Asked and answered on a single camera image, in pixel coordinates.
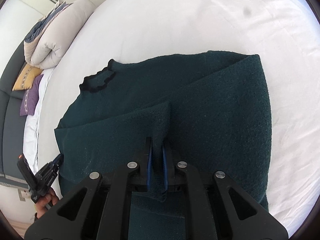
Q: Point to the purple patterned pillow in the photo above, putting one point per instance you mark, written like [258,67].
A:
[31,98]

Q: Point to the white bed mattress sheet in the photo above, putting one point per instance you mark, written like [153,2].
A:
[284,33]

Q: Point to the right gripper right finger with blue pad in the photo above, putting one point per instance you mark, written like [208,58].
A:
[167,160]

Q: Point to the person's left hand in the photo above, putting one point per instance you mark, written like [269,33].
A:
[41,205]

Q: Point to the dark grey headboard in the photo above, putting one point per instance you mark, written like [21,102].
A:
[11,123]

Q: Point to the folded beige duvet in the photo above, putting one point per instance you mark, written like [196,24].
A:
[50,38]

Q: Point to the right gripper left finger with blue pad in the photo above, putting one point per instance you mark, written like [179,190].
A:
[149,162]

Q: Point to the yellow patterned pillow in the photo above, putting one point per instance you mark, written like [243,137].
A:
[26,77]

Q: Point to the low beige wall socket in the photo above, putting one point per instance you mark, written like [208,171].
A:
[23,195]

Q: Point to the dark green knit sweater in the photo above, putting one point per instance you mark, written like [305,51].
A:
[213,108]

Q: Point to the white crumpled pillow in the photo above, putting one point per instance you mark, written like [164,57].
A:
[32,125]

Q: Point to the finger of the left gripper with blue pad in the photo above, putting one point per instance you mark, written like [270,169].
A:
[58,160]

